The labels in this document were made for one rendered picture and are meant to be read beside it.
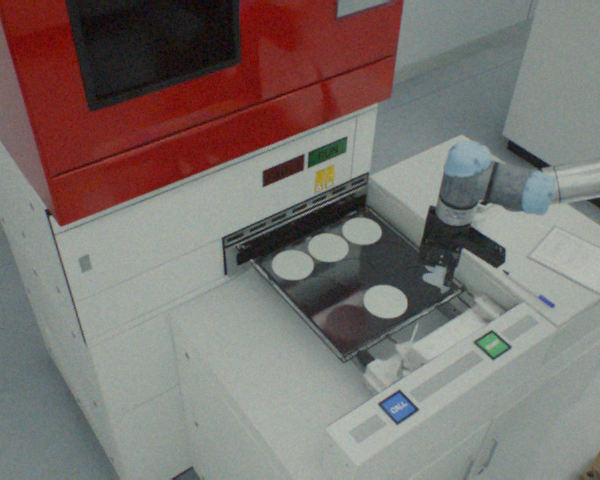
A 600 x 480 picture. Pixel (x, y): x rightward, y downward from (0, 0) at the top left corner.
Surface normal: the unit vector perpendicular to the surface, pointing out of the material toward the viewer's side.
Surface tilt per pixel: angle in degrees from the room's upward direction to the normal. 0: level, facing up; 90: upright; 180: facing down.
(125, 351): 90
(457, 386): 0
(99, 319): 90
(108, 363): 90
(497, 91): 0
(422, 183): 0
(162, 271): 90
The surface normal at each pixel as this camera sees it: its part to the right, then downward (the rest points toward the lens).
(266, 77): 0.59, 0.57
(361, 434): 0.03, -0.73
